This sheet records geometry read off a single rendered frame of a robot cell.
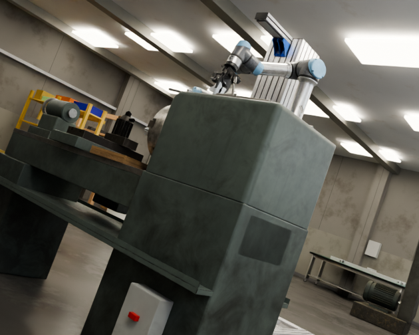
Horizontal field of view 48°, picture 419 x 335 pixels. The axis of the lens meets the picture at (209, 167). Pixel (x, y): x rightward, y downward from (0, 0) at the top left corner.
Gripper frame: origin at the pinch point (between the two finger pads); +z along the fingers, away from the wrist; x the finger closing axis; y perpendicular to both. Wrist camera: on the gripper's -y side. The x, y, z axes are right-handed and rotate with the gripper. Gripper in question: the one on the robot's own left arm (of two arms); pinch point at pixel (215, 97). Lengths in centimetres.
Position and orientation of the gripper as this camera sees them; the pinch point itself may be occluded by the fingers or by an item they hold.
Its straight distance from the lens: 237.7
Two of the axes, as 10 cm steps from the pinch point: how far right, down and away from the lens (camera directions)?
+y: -7.0, -1.9, 6.9
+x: -5.2, -5.2, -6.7
